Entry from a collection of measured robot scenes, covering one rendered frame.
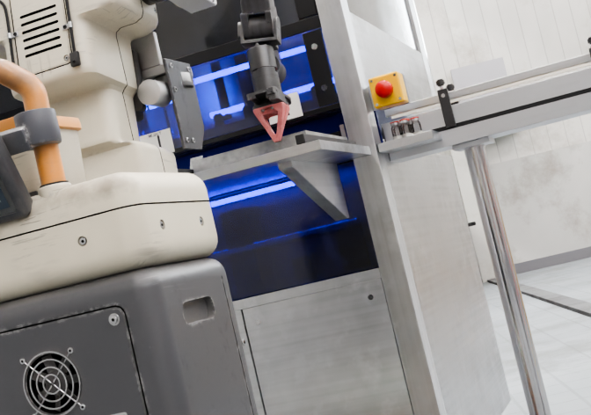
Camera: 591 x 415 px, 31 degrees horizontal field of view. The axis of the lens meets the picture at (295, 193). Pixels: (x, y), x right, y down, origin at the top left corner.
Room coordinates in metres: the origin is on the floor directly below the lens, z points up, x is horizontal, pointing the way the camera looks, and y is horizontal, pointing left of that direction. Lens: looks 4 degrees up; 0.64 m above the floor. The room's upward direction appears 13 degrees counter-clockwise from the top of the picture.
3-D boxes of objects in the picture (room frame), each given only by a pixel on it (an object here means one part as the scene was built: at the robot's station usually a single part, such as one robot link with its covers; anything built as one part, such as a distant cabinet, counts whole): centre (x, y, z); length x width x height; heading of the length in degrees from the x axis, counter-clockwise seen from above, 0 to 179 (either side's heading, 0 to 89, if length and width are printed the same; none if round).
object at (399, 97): (2.50, -0.27, 1.00); 0.08 x 0.07 x 0.07; 162
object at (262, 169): (2.45, 0.19, 0.87); 0.70 x 0.48 x 0.02; 72
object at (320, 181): (2.36, -0.04, 0.80); 0.34 x 0.03 x 0.13; 162
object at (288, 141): (2.41, 0.03, 0.90); 0.34 x 0.26 x 0.04; 163
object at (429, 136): (2.53, -0.29, 0.87); 0.14 x 0.13 x 0.02; 162
